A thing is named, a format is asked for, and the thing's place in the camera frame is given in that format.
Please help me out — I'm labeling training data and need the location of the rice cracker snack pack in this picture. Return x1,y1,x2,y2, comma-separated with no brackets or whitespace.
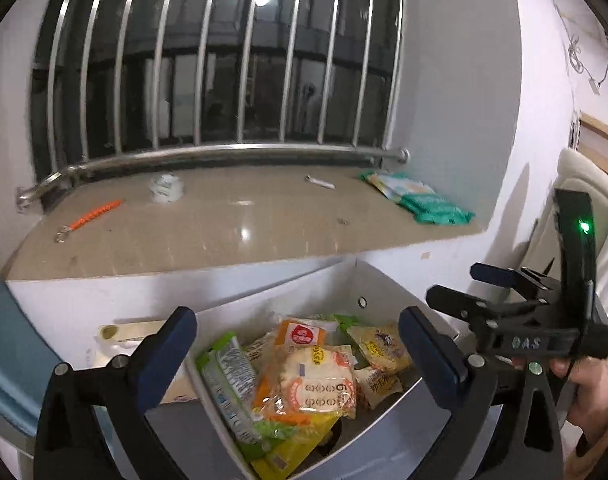
253,344,357,425

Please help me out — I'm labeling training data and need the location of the green snack bag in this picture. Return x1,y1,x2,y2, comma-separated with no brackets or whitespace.
195,332,297,460

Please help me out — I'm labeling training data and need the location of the brown sleeve forearm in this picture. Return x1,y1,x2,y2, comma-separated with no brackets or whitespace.
563,427,608,480

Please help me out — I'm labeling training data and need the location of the person's right hand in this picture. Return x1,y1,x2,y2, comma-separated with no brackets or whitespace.
550,356,608,446

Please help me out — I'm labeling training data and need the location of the blue curtain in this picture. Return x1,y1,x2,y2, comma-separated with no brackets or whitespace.
0,276,59,437

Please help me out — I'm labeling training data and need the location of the white cardboard box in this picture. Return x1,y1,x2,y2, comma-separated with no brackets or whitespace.
188,260,421,479

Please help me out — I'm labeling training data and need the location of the yellow snack packet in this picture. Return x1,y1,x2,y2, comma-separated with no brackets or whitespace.
346,324,412,375

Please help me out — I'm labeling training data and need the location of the yellow tissue pack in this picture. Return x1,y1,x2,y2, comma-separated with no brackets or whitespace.
86,318,198,406

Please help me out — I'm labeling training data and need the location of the beige chair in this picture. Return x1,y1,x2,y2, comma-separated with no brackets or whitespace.
520,148,608,317

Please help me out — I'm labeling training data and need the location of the orange snack packet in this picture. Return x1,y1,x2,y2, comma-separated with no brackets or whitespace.
275,318,327,348

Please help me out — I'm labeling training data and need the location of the orange beaded tool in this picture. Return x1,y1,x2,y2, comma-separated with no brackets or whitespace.
54,200,125,243

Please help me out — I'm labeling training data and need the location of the small white tube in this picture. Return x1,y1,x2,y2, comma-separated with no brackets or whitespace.
304,174,336,190

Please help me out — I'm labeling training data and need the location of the white tape roll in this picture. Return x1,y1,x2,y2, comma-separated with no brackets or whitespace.
149,174,185,204

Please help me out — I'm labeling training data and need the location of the steel window guard rail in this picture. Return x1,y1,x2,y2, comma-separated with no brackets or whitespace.
16,0,410,210

